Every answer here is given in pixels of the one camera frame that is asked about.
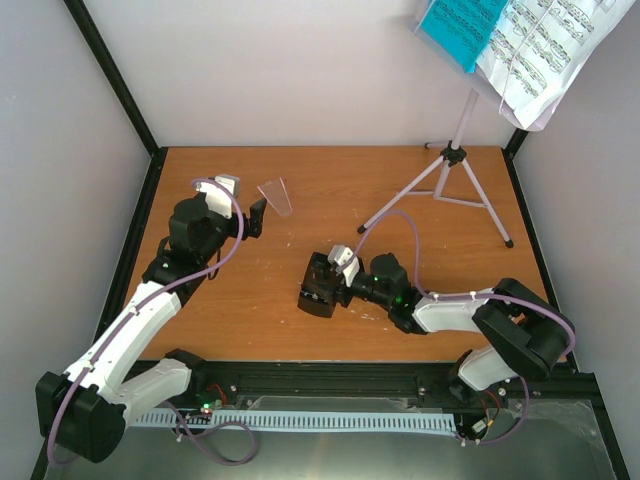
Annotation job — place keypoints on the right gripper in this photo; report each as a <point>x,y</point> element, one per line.
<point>340,292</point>

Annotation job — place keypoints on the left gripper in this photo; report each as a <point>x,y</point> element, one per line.
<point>255,220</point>

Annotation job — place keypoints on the black metronome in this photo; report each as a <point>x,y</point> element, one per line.
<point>320,289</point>

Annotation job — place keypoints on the clear metronome cover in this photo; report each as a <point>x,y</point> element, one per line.
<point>277,196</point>

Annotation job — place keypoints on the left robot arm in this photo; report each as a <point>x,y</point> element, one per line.
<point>87,409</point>

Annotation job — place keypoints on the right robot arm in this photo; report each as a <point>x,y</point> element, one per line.
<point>526,336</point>

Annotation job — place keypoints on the white tripod music stand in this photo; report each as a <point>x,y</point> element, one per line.
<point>451,155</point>

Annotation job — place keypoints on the blue sheet music paper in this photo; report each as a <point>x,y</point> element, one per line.
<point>462,27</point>

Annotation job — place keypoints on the white sheet music paper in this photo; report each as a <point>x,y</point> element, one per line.
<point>538,48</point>

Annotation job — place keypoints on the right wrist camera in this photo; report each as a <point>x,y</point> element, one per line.
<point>345,262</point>

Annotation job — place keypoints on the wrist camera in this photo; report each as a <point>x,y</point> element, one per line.
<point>218,195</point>
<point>345,262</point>

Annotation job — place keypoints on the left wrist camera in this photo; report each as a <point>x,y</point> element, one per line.
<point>218,195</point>

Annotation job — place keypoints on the black left frame post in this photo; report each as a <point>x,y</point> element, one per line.
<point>87,27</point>

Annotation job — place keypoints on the grey slotted cable duct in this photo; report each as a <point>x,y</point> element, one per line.
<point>329,422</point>

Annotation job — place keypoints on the black aluminium frame post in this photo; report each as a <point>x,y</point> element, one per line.
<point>514,144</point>

